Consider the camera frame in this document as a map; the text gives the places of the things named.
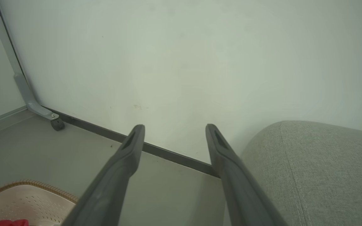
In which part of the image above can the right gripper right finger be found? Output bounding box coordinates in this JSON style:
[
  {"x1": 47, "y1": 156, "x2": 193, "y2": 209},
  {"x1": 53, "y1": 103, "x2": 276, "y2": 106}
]
[{"x1": 205, "y1": 124, "x2": 289, "y2": 226}]

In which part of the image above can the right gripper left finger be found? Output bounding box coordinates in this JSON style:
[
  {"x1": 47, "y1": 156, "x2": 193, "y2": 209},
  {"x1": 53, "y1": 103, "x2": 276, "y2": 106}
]
[{"x1": 62, "y1": 124, "x2": 146, "y2": 226}]

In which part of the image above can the red shirt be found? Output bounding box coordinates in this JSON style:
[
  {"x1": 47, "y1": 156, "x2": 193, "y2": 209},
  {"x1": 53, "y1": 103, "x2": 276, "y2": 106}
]
[{"x1": 0, "y1": 219, "x2": 29, "y2": 226}]

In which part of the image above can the beige perforated laundry basket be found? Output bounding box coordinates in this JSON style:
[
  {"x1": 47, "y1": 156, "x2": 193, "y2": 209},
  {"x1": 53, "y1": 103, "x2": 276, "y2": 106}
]
[{"x1": 0, "y1": 180, "x2": 80, "y2": 226}]

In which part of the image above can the dark grey baseboard strip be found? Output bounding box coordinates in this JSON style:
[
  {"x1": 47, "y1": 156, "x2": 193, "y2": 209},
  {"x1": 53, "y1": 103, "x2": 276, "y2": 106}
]
[{"x1": 44, "y1": 108, "x2": 221, "y2": 179}]

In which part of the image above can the black caster wheel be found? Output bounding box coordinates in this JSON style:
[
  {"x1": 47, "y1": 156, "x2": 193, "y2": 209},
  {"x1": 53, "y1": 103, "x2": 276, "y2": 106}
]
[{"x1": 51, "y1": 118, "x2": 65, "y2": 132}]

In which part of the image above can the grey upholstered cushion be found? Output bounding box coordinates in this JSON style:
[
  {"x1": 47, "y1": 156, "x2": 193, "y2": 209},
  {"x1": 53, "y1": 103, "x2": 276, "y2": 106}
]
[{"x1": 223, "y1": 120, "x2": 362, "y2": 226}]

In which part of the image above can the grey metal partition leg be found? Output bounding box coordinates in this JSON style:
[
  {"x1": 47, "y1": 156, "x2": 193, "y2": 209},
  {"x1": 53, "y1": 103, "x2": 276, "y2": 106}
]
[{"x1": 0, "y1": 0, "x2": 60, "y2": 121}]

